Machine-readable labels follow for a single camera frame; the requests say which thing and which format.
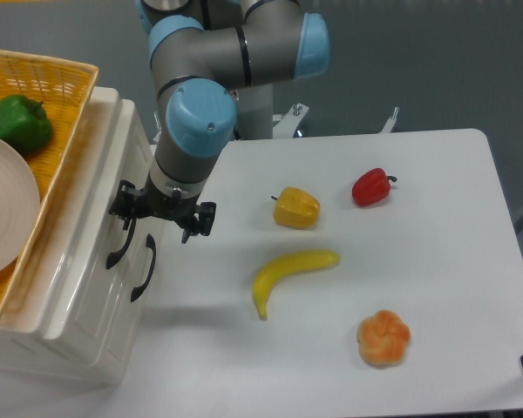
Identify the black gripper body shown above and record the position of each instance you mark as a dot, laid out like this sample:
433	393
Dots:
177	208

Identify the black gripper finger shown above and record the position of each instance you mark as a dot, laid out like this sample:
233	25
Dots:
128	204
199	221

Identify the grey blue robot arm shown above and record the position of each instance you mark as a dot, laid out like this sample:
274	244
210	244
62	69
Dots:
200	53

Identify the white drawer cabinet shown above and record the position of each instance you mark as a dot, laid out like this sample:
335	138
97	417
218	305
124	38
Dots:
27	316

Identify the yellow bell pepper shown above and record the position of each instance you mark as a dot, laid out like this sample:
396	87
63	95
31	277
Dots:
295	208

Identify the yellow banana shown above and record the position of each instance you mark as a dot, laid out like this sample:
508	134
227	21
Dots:
283	267

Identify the beige round plate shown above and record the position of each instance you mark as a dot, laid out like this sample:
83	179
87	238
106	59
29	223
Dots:
19	204

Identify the yellow woven basket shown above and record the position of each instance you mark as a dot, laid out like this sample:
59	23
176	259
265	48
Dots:
60	90

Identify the green bell pepper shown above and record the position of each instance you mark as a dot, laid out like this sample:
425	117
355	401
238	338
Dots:
24	124

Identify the red bell pepper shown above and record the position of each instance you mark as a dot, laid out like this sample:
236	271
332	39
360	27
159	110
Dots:
372	187

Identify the peeled orange mandarin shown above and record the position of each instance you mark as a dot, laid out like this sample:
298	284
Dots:
383	339

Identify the white metal table bracket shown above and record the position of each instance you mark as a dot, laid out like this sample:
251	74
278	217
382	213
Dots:
287	122

